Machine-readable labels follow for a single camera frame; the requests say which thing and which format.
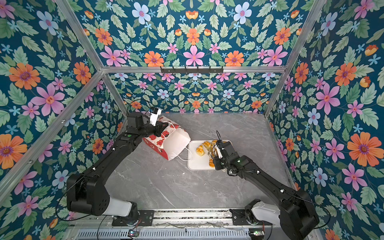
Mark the aluminium front rail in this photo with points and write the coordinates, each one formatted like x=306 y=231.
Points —
x=182 y=218

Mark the round yellow fake bun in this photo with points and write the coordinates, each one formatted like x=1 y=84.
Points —
x=211 y=163

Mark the white slotted cable duct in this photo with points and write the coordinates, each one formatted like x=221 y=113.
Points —
x=164 y=234

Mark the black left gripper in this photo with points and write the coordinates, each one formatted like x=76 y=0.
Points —
x=159 y=128

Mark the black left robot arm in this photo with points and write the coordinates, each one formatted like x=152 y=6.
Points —
x=86 y=192

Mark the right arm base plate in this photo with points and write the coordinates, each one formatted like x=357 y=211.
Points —
x=240 y=217

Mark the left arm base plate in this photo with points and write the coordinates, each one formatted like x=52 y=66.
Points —
x=140 y=218

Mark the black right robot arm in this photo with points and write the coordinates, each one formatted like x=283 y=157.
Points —
x=292 y=210

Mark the black wall hook rail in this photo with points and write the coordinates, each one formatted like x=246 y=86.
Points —
x=191 y=70

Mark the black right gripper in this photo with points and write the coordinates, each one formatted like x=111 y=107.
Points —
x=216 y=163

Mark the small yellow fake pastry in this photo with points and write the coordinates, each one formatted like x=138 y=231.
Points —
x=200 y=151

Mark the ridged spiral fake bread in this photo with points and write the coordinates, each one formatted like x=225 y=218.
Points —
x=209 y=145

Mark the red white paper bag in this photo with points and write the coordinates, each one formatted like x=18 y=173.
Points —
x=171 y=142

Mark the white rectangular tray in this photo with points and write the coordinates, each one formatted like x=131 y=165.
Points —
x=195 y=162

